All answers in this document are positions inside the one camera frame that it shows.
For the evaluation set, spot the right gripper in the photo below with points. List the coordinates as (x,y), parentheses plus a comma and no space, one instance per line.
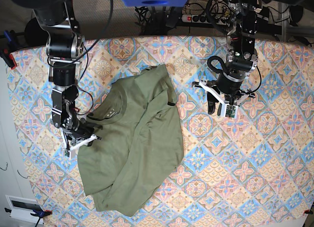
(81,131)

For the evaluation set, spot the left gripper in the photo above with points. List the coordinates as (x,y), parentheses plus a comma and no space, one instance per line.
(231,91)

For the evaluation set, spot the olive green t-shirt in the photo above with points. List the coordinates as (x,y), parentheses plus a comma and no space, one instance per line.
(140,142)

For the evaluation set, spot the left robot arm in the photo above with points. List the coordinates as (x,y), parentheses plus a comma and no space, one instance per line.
(242,58)

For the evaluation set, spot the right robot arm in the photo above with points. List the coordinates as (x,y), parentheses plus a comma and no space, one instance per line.
(65,49)

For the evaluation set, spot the patterned tablecloth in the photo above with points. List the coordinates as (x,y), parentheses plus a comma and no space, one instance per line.
(254,170)

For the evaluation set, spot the white power strip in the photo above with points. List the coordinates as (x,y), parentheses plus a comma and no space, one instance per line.
(189,18)

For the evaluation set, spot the blue clamp lower left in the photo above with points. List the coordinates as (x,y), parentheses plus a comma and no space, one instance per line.
(36,213)

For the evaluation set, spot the red black clamp upper left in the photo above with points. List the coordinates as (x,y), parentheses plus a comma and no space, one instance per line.
(8,58)

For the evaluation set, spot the black round stool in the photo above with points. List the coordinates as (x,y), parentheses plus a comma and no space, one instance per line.
(34,35)

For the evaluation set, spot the red clamp lower right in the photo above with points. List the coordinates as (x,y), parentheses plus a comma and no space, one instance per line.
(308,212)

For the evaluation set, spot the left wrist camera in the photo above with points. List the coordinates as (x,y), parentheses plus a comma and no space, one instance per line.
(229,111)

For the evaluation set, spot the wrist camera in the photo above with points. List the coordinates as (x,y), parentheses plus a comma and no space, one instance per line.
(229,111)
(69,153)

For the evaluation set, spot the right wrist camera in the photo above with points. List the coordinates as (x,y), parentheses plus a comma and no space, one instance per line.
(69,153)

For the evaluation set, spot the white wall outlet box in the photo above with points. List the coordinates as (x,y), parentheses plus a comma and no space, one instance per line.
(22,203)

